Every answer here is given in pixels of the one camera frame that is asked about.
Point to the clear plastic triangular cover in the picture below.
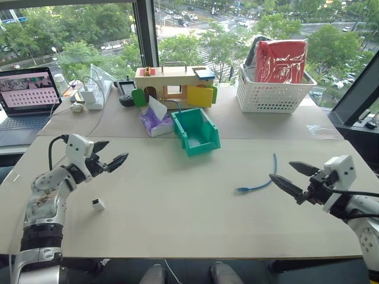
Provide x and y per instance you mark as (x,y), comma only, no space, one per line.
(100,74)

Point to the dark window frame post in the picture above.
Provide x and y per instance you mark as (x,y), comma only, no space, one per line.
(145,35)

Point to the crumpled white paper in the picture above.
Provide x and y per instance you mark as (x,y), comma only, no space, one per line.
(77,107)

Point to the orange packet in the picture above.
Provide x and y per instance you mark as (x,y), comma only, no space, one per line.
(70,91)

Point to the red bag in plastic wrap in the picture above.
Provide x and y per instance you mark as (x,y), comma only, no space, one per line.
(281,62)

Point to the small white cube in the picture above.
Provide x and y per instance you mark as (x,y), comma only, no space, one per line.
(98,204)

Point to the black handheld remote controller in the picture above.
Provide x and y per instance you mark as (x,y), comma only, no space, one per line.
(126,91)

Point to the dark grey bag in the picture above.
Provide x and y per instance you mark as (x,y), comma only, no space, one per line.
(251,54)

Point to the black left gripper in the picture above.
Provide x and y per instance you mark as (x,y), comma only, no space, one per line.
(96,165)

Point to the small black device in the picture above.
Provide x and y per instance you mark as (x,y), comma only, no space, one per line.
(371,124)

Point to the white perforated plastic basket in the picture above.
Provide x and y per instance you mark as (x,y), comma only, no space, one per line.
(269,96)

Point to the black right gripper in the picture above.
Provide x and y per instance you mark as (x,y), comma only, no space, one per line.
(318,189)

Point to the wooden toy house box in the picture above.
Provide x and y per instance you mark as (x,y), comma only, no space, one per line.
(171,81)

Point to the white paper cup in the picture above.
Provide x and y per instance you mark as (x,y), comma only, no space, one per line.
(60,84)

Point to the open laptop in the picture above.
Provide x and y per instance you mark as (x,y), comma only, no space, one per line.
(26,97)

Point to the black monitor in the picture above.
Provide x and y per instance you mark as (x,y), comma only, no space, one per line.
(359,91)

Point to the green plastic storage bin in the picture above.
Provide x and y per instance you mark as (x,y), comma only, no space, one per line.
(207,130)

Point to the white power strip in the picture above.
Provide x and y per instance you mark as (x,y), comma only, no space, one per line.
(102,91)

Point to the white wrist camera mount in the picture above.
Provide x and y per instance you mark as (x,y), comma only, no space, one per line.
(77,149)
(342,171)

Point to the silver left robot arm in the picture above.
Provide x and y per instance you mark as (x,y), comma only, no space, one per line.
(44,204)

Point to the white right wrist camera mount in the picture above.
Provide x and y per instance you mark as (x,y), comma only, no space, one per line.
(342,171)

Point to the clear plastic wrapper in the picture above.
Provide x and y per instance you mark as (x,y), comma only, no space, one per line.
(319,129)

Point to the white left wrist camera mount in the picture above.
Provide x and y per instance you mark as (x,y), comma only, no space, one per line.
(77,149)

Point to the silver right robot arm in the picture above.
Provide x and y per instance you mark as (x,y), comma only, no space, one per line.
(365,230)

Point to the purple tissue pack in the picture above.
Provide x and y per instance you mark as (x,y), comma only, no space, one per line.
(155,122)

